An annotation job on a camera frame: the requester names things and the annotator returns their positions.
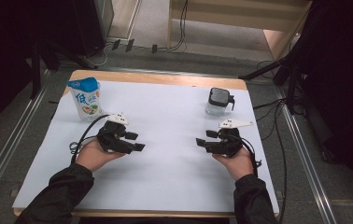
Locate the black metal stand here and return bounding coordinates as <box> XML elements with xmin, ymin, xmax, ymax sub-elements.
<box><xmin>29</xmin><ymin>36</ymin><xmax>98</xmax><ymax>99</ymax></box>

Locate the black tripod stand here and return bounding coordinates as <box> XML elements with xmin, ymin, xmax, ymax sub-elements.
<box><xmin>238</xmin><ymin>46</ymin><xmax>309</xmax><ymax>115</ymax></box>

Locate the person's left hand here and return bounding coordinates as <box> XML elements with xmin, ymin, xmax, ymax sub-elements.
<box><xmin>75</xmin><ymin>138</ymin><xmax>127</xmax><ymax>174</ymax></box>

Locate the person's right hand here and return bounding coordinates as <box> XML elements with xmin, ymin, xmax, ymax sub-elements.
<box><xmin>212</xmin><ymin>147</ymin><xmax>257</xmax><ymax>181</ymax></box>

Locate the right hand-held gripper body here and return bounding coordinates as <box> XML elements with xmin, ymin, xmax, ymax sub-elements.
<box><xmin>205</xmin><ymin>119</ymin><xmax>255</xmax><ymax>158</ymax></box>

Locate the black floor cable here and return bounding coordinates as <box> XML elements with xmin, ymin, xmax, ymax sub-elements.
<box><xmin>253</xmin><ymin>97</ymin><xmax>289</xmax><ymax>224</ymax></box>

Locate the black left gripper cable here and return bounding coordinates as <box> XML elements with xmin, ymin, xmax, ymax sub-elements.
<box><xmin>69</xmin><ymin>114</ymin><xmax>110</xmax><ymax>165</ymax></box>

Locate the white table mat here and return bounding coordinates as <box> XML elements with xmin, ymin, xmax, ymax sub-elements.
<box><xmin>12</xmin><ymin>79</ymin><xmax>280</xmax><ymax>214</ymax></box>

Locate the light wooden shelf frame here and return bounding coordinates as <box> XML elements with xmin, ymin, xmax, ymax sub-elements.
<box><xmin>166</xmin><ymin>0</ymin><xmax>313</xmax><ymax>62</ymax></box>

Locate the clear jar with black lid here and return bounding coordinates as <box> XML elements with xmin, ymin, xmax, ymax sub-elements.
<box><xmin>205</xmin><ymin>87</ymin><xmax>236</xmax><ymax>118</ymax></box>

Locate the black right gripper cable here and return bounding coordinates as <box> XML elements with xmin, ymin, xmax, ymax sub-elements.
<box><xmin>241</xmin><ymin>136</ymin><xmax>262</xmax><ymax>178</ymax></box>

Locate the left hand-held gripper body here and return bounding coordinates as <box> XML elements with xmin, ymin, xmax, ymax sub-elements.
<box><xmin>96</xmin><ymin>113</ymin><xmax>135</xmax><ymax>155</ymax></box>

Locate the wooden table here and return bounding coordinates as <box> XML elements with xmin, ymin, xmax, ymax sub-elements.
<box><xmin>12</xmin><ymin>69</ymin><xmax>280</xmax><ymax>217</ymax></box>

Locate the blue and white milk pouch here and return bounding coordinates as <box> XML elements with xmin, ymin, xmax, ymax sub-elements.
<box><xmin>66</xmin><ymin>77</ymin><xmax>104</xmax><ymax>121</ymax></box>

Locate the black hanging cable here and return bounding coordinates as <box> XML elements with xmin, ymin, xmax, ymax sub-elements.
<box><xmin>168</xmin><ymin>0</ymin><xmax>189</xmax><ymax>51</ymax></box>

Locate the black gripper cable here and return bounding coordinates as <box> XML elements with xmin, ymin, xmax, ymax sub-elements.
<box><xmin>69</xmin><ymin>114</ymin><xmax>110</xmax><ymax>165</ymax></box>
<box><xmin>241</xmin><ymin>136</ymin><xmax>262</xmax><ymax>178</ymax></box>

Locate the dark cabinet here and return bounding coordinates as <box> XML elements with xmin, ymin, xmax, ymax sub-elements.
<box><xmin>71</xmin><ymin>0</ymin><xmax>115</xmax><ymax>57</ymax></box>

